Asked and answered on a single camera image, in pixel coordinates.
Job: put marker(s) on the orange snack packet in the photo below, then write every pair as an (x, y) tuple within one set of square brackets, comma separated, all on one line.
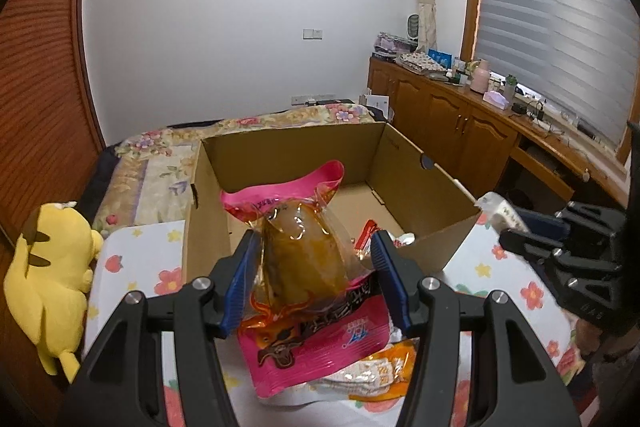
[(385, 367)]

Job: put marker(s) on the folded patterned cloth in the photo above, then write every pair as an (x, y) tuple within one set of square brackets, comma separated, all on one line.
[(422, 64)]

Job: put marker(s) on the white wall switch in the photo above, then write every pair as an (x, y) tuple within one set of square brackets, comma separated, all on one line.
[(313, 33)]

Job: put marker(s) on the pink meat snack packet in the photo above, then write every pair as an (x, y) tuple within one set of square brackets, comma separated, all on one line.
[(300, 252)]

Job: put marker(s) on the purple tissue box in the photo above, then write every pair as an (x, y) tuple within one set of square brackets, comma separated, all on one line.
[(496, 100)]

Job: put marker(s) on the wooden cabinet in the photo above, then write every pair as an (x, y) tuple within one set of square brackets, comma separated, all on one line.
[(450, 117)]

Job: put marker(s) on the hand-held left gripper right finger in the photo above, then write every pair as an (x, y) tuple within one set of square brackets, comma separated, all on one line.
[(392, 287)]

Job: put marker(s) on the wooden slatted wardrobe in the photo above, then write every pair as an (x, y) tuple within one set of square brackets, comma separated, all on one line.
[(45, 82)]

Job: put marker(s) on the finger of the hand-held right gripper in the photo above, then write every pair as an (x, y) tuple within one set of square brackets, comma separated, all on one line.
[(542, 221), (525, 244)]

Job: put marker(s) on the person's right hand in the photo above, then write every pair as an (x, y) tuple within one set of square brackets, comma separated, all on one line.
[(587, 339)]

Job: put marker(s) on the white power strip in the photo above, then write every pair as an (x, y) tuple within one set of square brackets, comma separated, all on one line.
[(547, 127)]

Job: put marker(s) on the blue box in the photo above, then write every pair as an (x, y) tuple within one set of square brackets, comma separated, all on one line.
[(439, 58)]

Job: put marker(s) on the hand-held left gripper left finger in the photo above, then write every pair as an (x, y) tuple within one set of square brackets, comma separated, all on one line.
[(235, 287)]

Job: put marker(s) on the yellow plush toy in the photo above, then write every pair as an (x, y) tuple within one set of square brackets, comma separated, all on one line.
[(45, 277)]

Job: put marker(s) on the pink thermos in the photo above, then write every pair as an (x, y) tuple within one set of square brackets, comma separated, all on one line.
[(481, 79)]

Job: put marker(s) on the green lid bottle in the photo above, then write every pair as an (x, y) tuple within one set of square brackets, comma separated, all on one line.
[(510, 89)]

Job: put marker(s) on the brown cardboard box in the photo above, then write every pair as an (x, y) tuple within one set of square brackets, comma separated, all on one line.
[(425, 192)]

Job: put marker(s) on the white paper bag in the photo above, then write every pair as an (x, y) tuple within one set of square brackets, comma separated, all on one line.
[(375, 104)]

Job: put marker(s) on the silver chicken feet snack packet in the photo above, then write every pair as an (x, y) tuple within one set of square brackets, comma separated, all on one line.
[(405, 240)]

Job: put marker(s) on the floral quilt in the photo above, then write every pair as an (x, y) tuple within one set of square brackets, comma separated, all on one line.
[(150, 172)]

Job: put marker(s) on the strawberry print blanket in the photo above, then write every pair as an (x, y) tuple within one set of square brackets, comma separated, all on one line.
[(145, 247)]

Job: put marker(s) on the grey window blind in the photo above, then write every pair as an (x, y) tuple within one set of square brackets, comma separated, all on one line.
[(550, 17)]

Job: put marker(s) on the white wall socket strip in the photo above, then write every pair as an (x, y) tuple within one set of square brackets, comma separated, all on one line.
[(312, 100)]

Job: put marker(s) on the red white snack packet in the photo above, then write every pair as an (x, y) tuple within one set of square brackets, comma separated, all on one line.
[(366, 232)]

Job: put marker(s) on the purple patterned bag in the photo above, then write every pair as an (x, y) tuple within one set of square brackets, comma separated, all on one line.
[(395, 44)]

